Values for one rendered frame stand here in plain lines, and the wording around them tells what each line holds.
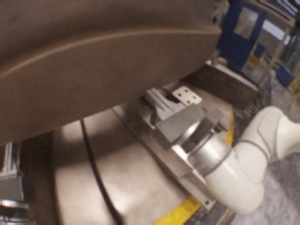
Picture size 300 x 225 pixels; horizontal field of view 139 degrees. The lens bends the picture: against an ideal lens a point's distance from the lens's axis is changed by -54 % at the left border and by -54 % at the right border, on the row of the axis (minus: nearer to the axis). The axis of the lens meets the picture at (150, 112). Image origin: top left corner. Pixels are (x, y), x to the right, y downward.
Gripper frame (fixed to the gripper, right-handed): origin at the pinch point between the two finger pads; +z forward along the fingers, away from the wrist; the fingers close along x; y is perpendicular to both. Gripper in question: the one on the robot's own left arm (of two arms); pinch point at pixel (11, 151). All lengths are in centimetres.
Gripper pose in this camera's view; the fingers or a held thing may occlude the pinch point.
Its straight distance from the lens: 39.7
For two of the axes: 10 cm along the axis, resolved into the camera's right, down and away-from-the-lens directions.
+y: -1.2, 6.3, 7.6
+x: 8.8, -2.8, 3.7
